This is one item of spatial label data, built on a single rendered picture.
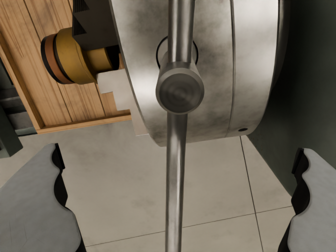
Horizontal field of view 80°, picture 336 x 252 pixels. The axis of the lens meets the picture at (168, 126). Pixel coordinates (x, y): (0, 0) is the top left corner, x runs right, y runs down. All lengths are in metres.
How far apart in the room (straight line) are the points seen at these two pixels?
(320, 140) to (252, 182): 1.70
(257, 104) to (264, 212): 2.02
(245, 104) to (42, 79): 0.54
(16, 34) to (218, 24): 0.55
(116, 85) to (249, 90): 0.20
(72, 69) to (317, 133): 0.31
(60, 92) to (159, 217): 1.69
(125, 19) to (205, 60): 0.07
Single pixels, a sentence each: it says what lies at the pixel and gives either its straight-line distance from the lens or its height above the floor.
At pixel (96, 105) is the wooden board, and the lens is 0.59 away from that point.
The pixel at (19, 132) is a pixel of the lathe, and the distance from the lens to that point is 1.23.
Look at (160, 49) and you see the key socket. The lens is 0.17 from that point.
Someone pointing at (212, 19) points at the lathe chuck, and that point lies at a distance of 0.17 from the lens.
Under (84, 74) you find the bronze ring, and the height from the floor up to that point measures 1.11.
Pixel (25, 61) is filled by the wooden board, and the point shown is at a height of 0.88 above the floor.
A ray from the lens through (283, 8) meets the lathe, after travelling 0.24.
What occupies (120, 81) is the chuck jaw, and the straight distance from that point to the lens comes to 0.32.
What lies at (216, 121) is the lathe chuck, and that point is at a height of 1.21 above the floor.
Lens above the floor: 1.41
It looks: 66 degrees down
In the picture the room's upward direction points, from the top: 175 degrees counter-clockwise
